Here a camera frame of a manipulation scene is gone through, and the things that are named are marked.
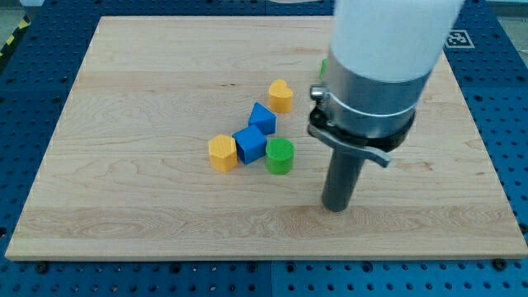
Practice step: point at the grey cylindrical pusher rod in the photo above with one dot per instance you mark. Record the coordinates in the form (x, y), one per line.
(343, 173)

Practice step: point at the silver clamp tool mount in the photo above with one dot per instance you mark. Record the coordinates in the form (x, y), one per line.
(362, 118)

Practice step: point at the green block behind arm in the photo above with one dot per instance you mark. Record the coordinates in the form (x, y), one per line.
(323, 68)

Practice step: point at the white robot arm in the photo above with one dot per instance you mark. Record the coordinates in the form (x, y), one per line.
(380, 57)

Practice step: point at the blue cube block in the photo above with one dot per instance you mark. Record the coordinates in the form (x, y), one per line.
(250, 143)

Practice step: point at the green cylinder block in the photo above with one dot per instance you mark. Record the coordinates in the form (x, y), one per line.
(280, 154)

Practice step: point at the yellow heart block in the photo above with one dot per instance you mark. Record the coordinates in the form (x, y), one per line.
(280, 97)

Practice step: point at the blue triangle block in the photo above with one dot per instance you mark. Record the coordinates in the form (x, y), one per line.
(263, 119)

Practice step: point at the white fiducial marker tag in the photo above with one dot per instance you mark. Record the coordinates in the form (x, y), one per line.
(459, 39)

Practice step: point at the yellow hexagon block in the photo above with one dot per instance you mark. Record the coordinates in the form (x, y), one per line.
(223, 153)

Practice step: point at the wooden board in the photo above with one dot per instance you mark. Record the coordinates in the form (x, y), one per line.
(127, 175)

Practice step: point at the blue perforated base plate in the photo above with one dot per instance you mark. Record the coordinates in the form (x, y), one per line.
(34, 86)

